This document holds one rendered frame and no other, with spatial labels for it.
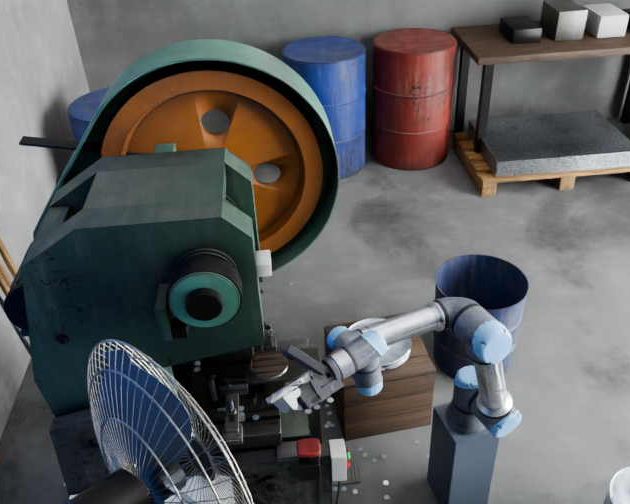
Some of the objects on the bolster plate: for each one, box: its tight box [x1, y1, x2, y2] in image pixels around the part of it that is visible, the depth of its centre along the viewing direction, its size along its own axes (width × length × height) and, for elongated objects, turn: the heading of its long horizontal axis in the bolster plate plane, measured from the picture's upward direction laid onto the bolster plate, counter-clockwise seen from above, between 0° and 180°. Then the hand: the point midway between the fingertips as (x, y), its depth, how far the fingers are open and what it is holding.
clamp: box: [223, 393, 243, 445], centre depth 208 cm, size 6×17×10 cm, turn 8°
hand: (263, 402), depth 163 cm, fingers open, 14 cm apart
